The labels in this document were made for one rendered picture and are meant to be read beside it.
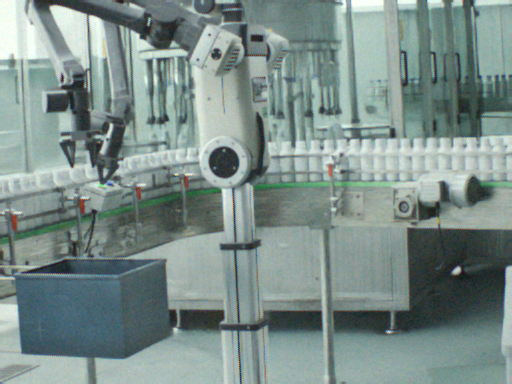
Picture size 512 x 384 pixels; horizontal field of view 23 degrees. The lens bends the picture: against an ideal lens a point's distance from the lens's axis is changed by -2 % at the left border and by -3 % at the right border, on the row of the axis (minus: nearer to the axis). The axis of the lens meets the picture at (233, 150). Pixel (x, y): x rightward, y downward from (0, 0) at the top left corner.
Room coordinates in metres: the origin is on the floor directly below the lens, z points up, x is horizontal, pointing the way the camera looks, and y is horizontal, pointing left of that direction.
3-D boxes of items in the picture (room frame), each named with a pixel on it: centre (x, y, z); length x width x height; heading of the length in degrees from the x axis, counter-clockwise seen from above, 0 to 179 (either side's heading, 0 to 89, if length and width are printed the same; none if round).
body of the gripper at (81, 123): (3.44, 0.40, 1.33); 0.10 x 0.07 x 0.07; 70
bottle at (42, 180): (4.12, 0.62, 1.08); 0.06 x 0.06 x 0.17
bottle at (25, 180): (4.01, 0.66, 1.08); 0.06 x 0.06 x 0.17
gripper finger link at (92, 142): (3.43, 0.39, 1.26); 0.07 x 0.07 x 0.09; 70
